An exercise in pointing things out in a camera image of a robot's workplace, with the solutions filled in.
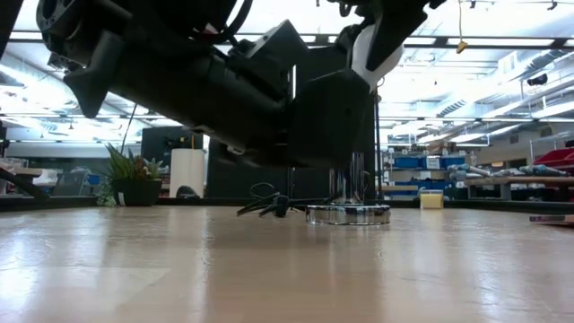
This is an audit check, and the potted succulent plant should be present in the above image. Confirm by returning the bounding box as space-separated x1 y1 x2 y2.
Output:
96 143 165 208

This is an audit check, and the white lightbulb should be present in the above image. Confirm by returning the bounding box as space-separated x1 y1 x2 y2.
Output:
351 24 404 93

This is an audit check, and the black lamp power cord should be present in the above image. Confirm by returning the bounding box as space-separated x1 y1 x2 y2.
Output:
236 181 335 219

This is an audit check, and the blue storage bin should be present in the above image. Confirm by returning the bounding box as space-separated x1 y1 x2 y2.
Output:
441 155 466 170
394 155 421 170

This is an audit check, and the yellow hanging plug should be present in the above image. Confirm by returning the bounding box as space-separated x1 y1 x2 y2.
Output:
456 0 469 55

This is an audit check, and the wooden workbench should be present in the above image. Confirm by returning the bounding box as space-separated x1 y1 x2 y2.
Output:
465 176 574 201

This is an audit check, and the white cylindrical container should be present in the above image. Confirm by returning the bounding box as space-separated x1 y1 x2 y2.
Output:
169 148 206 198

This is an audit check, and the colourful landscape book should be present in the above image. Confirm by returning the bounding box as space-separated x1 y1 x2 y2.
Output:
528 214 574 225

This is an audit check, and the red storage bin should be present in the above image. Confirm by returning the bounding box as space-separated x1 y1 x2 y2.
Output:
533 147 574 170

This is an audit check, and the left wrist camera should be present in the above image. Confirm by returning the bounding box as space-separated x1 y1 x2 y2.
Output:
244 20 310 98

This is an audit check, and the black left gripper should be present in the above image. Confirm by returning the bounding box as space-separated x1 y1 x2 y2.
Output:
204 69 374 168

